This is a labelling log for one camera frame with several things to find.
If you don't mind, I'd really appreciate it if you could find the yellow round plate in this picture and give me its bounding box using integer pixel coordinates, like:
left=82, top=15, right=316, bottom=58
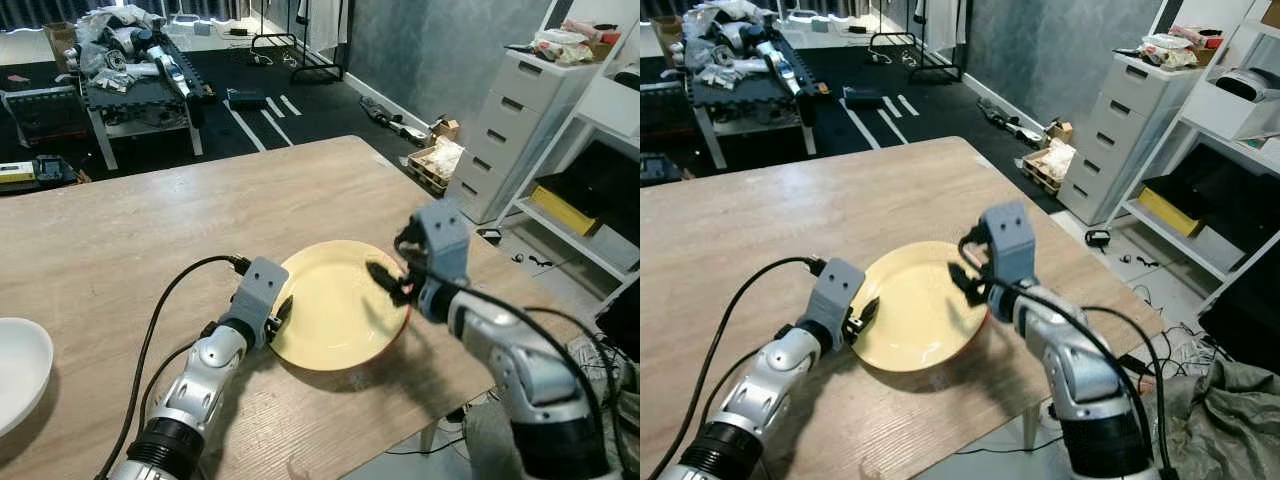
left=267, top=240, right=414, bottom=374
left=849, top=240, right=994, bottom=374

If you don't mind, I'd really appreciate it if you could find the wooden pallet with white bags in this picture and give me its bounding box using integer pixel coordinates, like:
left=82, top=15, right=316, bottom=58
left=407, top=135, right=467, bottom=197
left=1019, top=137, right=1078, bottom=197

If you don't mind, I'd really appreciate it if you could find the long grey floor tool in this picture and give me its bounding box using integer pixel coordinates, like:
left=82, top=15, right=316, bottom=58
left=974, top=97, right=1047, bottom=147
left=359, top=96, right=433, bottom=142

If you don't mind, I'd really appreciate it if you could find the flat yellow box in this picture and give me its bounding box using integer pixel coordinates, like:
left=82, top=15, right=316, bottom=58
left=1137, top=184, right=1207, bottom=239
left=529, top=184, right=602, bottom=239

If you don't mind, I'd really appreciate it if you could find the white drawer cabinet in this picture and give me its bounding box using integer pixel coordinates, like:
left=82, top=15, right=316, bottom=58
left=1057, top=54, right=1207, bottom=227
left=444, top=44, right=613, bottom=227

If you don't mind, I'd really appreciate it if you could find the black flat screen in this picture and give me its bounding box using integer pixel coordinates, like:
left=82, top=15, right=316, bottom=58
left=596, top=278, right=641, bottom=363
left=1194, top=254, right=1280, bottom=377

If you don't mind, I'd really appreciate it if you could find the black metal floor rack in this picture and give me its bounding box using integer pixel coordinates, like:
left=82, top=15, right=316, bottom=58
left=867, top=0, right=967, bottom=84
left=249, top=0, right=347, bottom=84

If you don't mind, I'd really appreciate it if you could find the black workbench with white legs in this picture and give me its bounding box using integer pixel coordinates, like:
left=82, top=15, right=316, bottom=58
left=80, top=32, right=217, bottom=172
left=688, top=35, right=829, bottom=172

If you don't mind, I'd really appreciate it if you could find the white round plate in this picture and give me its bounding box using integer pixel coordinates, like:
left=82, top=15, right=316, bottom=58
left=0, top=317, right=55, bottom=439

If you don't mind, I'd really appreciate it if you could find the white open shelving rack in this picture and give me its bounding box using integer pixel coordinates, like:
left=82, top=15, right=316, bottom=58
left=1118, top=0, right=1280, bottom=313
left=498, top=0, right=641, bottom=303

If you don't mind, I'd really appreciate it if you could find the heap of food packets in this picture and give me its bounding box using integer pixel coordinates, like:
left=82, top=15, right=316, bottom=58
left=504, top=19, right=617, bottom=68
left=1114, top=24, right=1227, bottom=72

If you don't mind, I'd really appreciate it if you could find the black plastic crate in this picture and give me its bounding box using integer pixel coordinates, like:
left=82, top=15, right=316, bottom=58
left=0, top=86, right=91, bottom=147
left=640, top=82, right=698, bottom=142

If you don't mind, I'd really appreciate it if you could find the pile of white grey clutter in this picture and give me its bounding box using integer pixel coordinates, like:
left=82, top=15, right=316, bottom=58
left=74, top=5, right=189, bottom=94
left=684, top=0, right=803, bottom=92

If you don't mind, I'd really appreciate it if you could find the white rounded appliance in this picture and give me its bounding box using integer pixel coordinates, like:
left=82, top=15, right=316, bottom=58
left=1211, top=64, right=1280, bottom=107

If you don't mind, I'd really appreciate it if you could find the open brown cardboard box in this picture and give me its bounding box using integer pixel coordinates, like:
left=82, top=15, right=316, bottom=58
left=652, top=14, right=688, bottom=58
left=44, top=21, right=83, bottom=62

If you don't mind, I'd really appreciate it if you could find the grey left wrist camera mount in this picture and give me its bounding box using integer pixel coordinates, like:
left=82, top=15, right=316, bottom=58
left=221, top=256, right=290, bottom=348
left=799, top=257, right=867, bottom=348

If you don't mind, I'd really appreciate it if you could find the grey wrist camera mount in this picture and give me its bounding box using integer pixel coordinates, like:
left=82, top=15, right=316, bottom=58
left=221, top=256, right=290, bottom=348
left=799, top=257, right=867, bottom=348
left=979, top=201, right=1042, bottom=298
left=412, top=199, right=472, bottom=303

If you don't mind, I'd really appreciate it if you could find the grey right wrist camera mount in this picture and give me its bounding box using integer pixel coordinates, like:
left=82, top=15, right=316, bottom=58
left=979, top=201, right=1042, bottom=298
left=412, top=199, right=472, bottom=303

